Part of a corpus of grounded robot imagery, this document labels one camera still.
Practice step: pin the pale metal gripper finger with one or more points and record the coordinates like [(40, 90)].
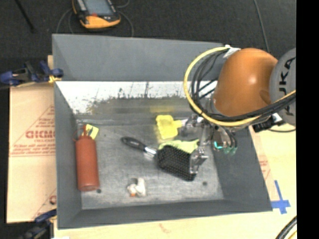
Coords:
[(194, 167), (201, 155)]

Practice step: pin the light green cloth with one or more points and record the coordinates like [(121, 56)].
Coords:
[(185, 145)]

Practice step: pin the black hairbrush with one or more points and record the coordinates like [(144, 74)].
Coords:
[(174, 162)]

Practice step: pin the yellow plastic toy block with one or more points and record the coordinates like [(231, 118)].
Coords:
[(165, 128)]

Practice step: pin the white toy duck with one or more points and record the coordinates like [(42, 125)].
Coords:
[(138, 188)]

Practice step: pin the grey metal bin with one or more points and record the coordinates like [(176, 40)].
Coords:
[(124, 163)]

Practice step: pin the small yellow tag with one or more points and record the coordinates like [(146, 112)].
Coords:
[(94, 131)]

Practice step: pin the red-brown squeeze bottle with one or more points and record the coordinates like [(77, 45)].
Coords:
[(86, 163)]

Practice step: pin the brown cardboard board red print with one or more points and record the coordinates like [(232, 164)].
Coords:
[(30, 158)]

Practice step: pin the black cylinder on white bracket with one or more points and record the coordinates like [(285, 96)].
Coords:
[(262, 126)]

